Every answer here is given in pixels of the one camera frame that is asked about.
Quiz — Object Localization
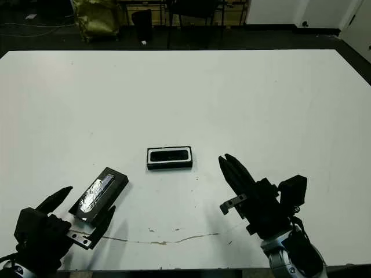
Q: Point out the black box lid with picture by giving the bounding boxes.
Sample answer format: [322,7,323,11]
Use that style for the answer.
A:
[68,166,130,224]

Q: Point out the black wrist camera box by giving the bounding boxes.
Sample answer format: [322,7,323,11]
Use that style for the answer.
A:
[277,174,308,210]
[13,207,50,244]

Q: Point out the white door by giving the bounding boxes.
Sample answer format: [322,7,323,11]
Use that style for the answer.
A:
[339,0,371,63]

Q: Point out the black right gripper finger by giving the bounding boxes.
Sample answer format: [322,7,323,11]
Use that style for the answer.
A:
[217,156,256,196]
[224,153,258,184]

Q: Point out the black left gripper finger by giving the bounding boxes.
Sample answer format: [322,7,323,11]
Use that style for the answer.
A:
[36,185,74,217]
[86,204,117,251]

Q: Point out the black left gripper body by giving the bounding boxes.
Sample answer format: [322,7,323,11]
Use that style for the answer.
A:
[16,214,91,272]

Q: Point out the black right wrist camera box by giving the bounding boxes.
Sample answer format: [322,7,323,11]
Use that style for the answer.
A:
[277,174,308,210]

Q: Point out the black slim camera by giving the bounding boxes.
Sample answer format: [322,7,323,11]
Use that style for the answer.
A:
[150,149,190,162]

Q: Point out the black box with white liner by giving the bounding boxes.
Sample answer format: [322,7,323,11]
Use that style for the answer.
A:
[146,145,194,171]

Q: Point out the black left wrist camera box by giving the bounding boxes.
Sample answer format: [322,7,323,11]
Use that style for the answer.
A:
[13,207,50,244]

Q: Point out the white floor cable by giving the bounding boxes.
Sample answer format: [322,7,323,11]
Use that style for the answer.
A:
[0,21,78,38]

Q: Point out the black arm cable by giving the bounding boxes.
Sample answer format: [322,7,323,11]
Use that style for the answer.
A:
[0,251,21,263]
[289,205,310,244]

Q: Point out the black waste bin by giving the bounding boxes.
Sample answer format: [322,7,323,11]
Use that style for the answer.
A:
[132,9,154,41]

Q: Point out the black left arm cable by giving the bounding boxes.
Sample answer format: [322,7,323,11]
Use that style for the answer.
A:
[0,251,21,263]

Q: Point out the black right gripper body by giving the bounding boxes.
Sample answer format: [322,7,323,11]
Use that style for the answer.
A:
[219,177,294,240]

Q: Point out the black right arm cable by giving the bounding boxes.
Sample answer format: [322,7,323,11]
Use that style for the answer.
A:
[289,205,310,244]

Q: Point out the yellow-green bag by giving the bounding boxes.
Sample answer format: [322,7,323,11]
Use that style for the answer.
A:
[72,0,121,41]

